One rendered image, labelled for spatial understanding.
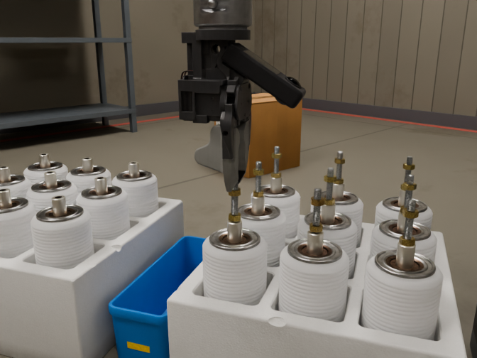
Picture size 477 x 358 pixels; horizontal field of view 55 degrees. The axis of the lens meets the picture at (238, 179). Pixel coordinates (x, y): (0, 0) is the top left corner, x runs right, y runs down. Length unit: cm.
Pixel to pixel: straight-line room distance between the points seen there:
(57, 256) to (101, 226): 12
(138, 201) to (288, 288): 45
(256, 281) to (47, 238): 35
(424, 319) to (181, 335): 33
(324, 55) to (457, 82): 103
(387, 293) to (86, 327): 48
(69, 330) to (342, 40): 312
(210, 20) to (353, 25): 301
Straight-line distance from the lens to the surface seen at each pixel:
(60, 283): 78
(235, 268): 65
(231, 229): 66
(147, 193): 98
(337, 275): 63
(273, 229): 75
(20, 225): 88
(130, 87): 279
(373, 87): 348
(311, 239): 63
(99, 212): 88
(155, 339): 78
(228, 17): 59
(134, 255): 90
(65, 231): 79
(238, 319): 64
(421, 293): 62
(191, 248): 102
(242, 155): 65
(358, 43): 354
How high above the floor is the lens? 53
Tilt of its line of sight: 17 degrees down
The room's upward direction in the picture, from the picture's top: straight up
